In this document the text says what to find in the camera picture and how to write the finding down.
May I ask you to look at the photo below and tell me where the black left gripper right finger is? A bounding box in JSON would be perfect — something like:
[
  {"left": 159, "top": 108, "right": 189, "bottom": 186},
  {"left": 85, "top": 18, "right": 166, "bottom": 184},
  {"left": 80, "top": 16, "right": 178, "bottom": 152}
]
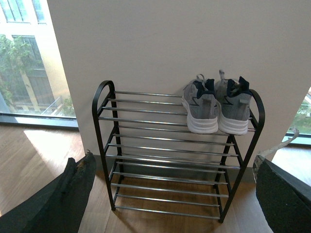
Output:
[{"left": 252, "top": 127, "right": 311, "bottom": 233}]

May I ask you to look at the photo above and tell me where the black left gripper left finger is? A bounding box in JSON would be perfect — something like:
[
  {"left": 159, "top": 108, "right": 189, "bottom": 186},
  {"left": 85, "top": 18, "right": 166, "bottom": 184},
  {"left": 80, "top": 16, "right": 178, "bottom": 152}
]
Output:
[{"left": 0, "top": 152, "right": 96, "bottom": 233}]

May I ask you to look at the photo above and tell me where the grey sneaker one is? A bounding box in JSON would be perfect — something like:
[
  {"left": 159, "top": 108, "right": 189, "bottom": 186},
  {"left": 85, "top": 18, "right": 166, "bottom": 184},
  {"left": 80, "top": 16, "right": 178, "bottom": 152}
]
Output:
[
  {"left": 214, "top": 69, "right": 252, "bottom": 135},
  {"left": 182, "top": 74, "right": 218, "bottom": 134}
]

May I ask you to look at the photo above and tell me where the black metal shoe rack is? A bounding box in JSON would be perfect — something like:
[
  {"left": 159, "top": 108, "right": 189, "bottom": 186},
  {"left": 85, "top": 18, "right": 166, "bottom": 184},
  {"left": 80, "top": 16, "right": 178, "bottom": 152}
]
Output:
[{"left": 92, "top": 81, "right": 265, "bottom": 222}]

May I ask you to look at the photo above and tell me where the black window frame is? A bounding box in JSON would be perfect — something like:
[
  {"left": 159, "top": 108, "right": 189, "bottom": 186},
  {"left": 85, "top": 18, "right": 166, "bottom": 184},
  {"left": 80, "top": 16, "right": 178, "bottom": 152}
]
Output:
[{"left": 0, "top": 94, "right": 79, "bottom": 131}]

